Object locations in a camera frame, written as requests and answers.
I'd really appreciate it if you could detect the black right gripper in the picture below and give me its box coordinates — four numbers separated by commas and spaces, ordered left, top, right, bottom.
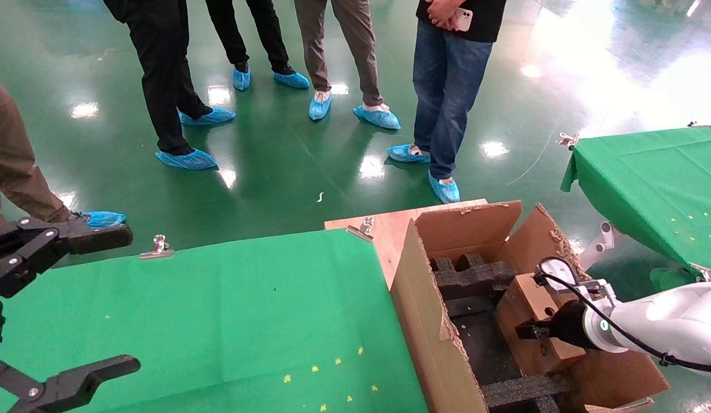
515, 301, 591, 349

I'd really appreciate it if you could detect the small cardboard box with hole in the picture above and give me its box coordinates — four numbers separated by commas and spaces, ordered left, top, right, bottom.
495, 272, 600, 377

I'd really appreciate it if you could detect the large open cardboard carton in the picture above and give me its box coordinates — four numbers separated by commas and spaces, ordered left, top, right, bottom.
390, 200, 671, 413

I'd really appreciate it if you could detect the bystander hand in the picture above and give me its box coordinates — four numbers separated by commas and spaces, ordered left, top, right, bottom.
427, 0, 465, 30

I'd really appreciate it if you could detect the white metal table leg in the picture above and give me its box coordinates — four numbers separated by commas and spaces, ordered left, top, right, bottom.
582, 221, 618, 256

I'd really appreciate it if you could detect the large green tablecloth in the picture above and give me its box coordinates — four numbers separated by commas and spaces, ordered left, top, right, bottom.
0, 228, 429, 413

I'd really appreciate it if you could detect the person in brown trousers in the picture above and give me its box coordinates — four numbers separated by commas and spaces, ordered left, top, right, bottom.
0, 72, 127, 230

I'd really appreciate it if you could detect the green tablecloth on side table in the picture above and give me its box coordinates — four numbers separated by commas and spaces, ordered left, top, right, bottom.
560, 123, 711, 290

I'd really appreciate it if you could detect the person in black trousers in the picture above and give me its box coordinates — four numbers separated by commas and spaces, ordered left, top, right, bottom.
103, 0, 237, 172
205, 0, 310, 91

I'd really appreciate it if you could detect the person in blue jeans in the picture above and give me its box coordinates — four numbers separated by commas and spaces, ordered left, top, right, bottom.
387, 0, 507, 205

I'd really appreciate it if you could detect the person in olive trousers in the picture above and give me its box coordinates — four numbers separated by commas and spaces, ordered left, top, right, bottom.
294, 0, 401, 130

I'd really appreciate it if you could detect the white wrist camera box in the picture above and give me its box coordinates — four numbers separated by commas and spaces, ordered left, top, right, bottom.
533, 256, 611, 300

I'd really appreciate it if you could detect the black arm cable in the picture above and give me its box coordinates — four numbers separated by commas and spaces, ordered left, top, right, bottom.
533, 256, 711, 373

